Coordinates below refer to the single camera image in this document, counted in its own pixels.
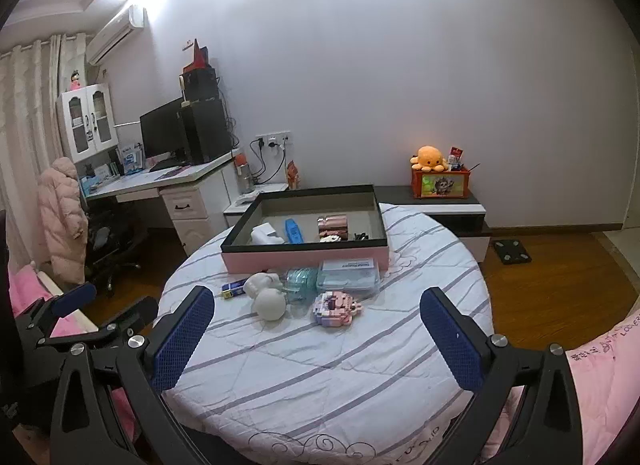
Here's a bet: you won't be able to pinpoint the black office chair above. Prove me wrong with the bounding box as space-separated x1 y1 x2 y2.
82 206 151 297

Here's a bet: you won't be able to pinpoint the black bathroom scale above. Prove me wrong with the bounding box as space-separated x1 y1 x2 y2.
492 239 532 266

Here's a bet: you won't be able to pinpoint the pink brick block figure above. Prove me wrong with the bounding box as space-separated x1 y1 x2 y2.
312 290 365 330

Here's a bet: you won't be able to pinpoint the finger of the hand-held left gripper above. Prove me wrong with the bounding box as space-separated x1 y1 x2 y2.
89 295 159 347
15 281 97 344

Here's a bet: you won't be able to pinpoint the red printed box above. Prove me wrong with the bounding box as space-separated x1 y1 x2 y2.
410 164 472 200

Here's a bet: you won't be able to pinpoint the white hutch cabinet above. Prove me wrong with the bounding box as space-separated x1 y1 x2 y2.
55 83 119 164

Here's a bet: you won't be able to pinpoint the teal transparent jar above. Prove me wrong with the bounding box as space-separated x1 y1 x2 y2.
285 267 321 304

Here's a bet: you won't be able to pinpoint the cream bed frame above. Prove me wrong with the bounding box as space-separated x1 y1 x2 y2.
30 260 101 336

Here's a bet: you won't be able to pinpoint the bottle with orange lid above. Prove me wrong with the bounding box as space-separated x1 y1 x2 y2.
234 152 255 195

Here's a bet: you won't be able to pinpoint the pink puffer coat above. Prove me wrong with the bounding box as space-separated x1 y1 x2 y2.
37 156 90 287

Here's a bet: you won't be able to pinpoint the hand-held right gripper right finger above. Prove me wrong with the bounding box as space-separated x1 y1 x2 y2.
420 287 584 465

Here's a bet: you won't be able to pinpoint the orange octopus plush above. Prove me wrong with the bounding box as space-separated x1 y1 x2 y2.
409 144 450 174

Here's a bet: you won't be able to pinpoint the cream curtain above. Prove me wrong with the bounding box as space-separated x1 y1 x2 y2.
0 32 97 268

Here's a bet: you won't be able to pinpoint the red triangular ornament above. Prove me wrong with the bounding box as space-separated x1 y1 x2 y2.
182 37 210 75

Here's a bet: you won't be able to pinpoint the black computer tower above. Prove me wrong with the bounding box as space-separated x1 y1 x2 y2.
178 97 234 166

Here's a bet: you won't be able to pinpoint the black speaker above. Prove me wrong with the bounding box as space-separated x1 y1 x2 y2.
179 67 220 104

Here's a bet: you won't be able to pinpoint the white desk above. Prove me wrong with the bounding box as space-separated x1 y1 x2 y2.
82 147 242 259

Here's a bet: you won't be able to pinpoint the rose gold compact mirror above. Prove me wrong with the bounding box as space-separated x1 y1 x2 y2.
316 214 351 240

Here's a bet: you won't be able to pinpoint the white bedside cabinet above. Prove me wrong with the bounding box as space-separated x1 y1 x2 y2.
222 182 291 229

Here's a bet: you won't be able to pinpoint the pink printed blanket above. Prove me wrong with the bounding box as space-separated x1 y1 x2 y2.
492 289 640 465

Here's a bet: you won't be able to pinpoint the white wall socket strip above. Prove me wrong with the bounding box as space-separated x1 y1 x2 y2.
254 130 292 149

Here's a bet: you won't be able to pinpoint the black computer monitor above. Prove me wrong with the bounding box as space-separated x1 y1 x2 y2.
138 97 189 166

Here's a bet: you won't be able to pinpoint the pink storage box black rim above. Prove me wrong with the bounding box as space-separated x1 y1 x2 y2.
220 184 390 275

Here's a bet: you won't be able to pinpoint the black white low cabinet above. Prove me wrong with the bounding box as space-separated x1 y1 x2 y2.
373 184 494 266

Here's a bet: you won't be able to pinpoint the white air conditioner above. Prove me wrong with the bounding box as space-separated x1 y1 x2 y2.
85 4 146 66

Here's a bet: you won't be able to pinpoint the blue boxes on desk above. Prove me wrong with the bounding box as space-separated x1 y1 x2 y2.
119 142 146 176

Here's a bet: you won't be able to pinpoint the round table with striped quilt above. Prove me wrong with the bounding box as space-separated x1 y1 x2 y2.
155 199 496 465

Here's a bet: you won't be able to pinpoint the clear plastic box white label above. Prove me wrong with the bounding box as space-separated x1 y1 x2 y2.
315 258 380 299

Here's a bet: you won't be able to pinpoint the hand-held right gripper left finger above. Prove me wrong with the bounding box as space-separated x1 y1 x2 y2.
50 285 216 465

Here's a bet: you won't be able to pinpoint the white round-head gadget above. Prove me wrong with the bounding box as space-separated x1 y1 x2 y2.
242 272 291 321

